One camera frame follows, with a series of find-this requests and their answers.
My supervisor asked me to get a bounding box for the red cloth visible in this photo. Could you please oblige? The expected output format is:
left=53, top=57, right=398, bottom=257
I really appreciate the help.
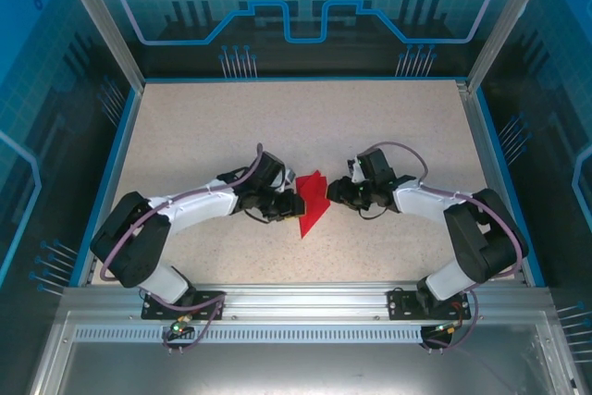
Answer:
left=295, top=167, right=332, bottom=240

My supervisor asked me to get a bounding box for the metal tray sheet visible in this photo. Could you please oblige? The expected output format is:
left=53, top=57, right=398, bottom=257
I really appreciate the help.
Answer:
left=27, top=311, right=584, bottom=395

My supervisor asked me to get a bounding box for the blue table edge trim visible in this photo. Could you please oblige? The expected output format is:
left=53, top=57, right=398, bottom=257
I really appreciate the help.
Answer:
left=141, top=75, right=469, bottom=84
left=475, top=87, right=548, bottom=288
left=68, top=87, right=143, bottom=288

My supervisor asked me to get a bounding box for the slotted aluminium strip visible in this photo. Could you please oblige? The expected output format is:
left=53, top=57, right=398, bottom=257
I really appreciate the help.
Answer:
left=72, top=327, right=426, bottom=344

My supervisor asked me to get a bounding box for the blue grid-print panel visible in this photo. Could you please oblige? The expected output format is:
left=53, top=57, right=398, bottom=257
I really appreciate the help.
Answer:
left=480, top=0, right=592, bottom=395
left=0, top=0, right=140, bottom=395

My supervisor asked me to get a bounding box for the aluminium frame beam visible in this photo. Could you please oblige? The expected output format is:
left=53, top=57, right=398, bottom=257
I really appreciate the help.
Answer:
left=59, top=281, right=559, bottom=322

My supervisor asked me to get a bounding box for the aluminium table edge rail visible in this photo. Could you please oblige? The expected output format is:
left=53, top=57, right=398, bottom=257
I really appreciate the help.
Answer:
left=455, top=80, right=531, bottom=286

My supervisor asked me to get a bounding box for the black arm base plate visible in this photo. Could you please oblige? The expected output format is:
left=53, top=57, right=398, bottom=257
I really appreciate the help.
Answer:
left=141, top=290, right=228, bottom=321
left=387, top=288, right=473, bottom=321

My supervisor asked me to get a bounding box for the small LED cable connector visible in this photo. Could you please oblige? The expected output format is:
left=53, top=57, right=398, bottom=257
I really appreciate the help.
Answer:
left=432, top=319, right=464, bottom=337
left=170, top=314, right=193, bottom=337

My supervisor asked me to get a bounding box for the aluminium enclosure post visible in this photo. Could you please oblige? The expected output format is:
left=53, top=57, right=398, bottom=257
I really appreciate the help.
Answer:
left=465, top=0, right=543, bottom=93
left=51, top=0, right=147, bottom=93

